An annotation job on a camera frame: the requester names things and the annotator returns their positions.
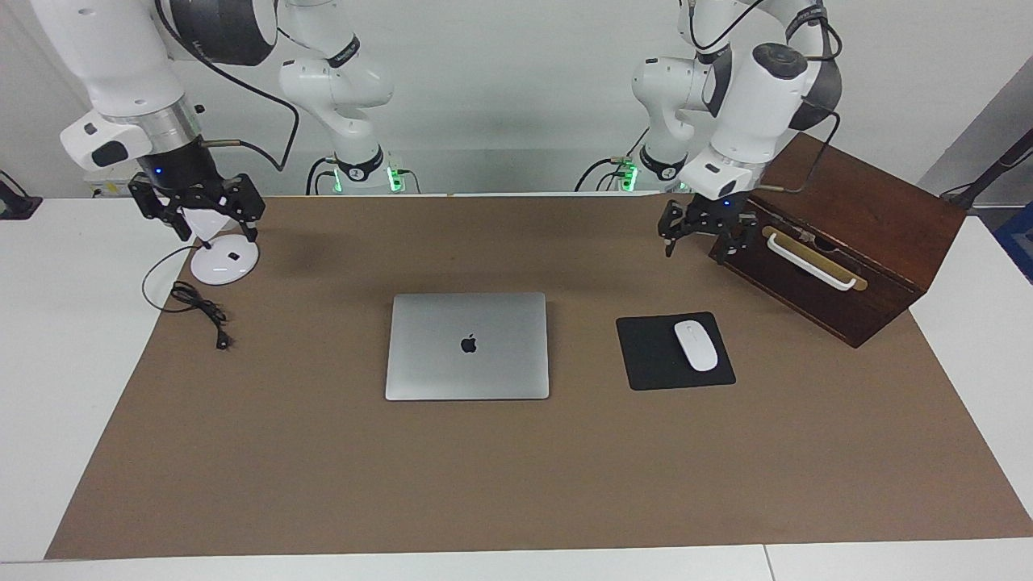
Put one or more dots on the blue object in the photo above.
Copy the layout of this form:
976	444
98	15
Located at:
1018	242

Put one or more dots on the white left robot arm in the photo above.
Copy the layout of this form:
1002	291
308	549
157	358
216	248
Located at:
759	97

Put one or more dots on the silver grey laptop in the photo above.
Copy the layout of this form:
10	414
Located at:
468	363

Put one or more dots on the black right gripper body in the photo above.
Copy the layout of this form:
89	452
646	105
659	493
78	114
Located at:
181	173

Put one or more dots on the black stand pole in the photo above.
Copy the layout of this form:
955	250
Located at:
997	165

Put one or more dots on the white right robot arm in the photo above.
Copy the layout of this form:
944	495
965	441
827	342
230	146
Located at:
121	56

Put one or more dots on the black clamp mount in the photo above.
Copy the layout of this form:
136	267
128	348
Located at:
16	203

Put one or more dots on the white computer mouse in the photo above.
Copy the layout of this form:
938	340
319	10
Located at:
696	345

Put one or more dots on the black mouse pad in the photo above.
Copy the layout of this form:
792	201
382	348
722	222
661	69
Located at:
646	355

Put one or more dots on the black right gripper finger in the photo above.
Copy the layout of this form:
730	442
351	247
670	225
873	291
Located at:
248	226
182	227

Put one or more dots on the white power strip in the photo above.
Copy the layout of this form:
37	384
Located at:
101	190

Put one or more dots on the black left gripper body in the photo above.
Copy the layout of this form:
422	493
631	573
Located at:
714	211

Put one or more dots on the dark brown wooden box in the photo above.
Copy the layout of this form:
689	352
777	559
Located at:
871	210

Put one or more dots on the brown table mat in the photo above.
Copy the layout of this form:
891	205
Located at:
484	484

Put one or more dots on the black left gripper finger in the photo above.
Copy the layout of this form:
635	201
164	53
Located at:
668	236
738	244

